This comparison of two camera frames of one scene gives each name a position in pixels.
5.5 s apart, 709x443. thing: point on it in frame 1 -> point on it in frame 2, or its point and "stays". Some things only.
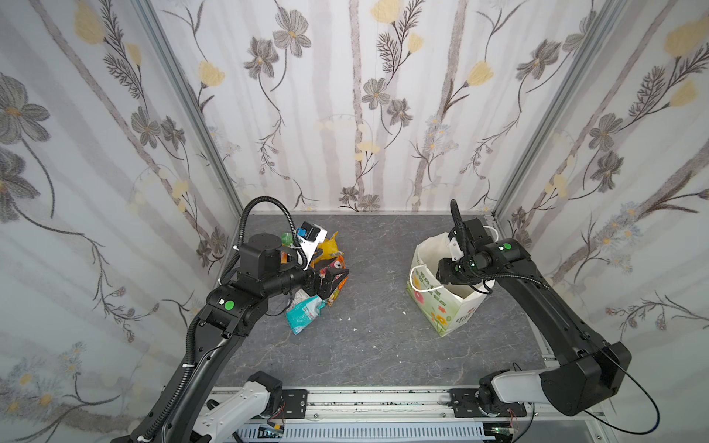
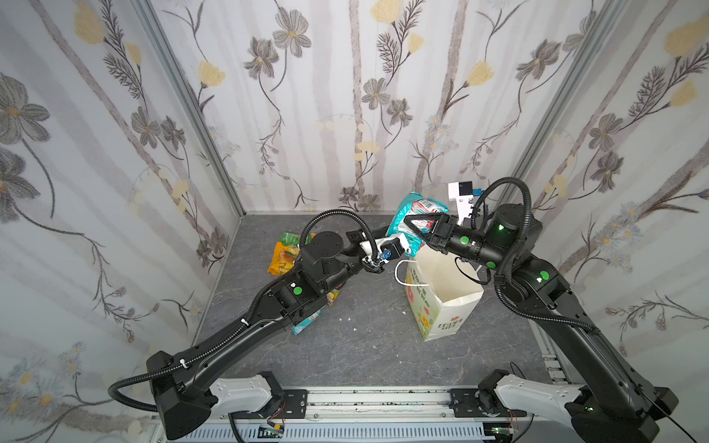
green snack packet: (287, 238) stays
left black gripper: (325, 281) -> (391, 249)
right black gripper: (450, 271) -> (440, 232)
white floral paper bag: (441, 305) stays
